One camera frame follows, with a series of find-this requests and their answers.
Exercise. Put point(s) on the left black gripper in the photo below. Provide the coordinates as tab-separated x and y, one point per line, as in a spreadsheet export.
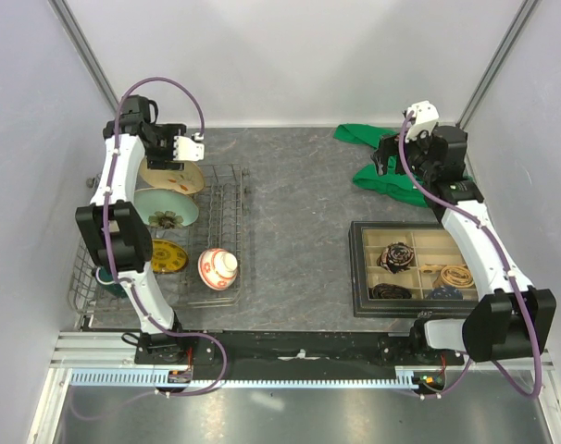
167	163

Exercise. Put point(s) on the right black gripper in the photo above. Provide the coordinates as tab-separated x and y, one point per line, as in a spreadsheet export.
388	146

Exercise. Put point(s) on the beige bird plate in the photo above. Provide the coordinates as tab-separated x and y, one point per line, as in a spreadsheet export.
189	180

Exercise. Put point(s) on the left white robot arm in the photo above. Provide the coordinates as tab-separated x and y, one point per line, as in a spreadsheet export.
118	241

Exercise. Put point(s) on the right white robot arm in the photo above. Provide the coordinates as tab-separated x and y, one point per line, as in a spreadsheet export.
512	319

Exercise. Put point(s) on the green cloth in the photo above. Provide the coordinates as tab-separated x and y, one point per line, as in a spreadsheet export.
391	180

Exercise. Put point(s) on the dark floral rolled tie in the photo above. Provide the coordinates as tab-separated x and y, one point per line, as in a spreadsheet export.
396	257

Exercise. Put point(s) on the yellow patterned plate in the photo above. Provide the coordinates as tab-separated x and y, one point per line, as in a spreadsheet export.
168	257

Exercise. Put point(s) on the black compartment box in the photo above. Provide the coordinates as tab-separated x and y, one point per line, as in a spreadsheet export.
408	270

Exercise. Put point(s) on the tan rolled belt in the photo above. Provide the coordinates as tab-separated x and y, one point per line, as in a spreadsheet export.
457	276

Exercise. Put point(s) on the navy dotted rolled tie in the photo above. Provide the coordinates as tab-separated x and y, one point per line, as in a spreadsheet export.
445	293

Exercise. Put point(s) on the white red patterned bowl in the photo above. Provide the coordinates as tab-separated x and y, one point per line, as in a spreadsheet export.
218	268

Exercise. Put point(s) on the dark brown rolled tie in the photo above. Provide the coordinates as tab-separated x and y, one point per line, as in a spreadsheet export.
385	291

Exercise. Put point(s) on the dark green cup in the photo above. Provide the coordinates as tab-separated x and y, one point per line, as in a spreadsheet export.
105	280

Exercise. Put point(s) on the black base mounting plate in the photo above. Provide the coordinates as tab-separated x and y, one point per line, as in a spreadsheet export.
161	342

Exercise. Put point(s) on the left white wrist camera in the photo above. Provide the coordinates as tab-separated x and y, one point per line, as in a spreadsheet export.
189	148

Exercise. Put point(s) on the grey wire dish rack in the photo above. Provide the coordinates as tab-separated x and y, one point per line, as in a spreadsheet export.
219	224

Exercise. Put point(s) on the aluminium frame rail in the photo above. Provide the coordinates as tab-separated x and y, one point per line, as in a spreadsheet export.
108	349

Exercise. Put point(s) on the blue slotted cable duct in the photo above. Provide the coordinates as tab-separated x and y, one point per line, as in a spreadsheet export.
171	379

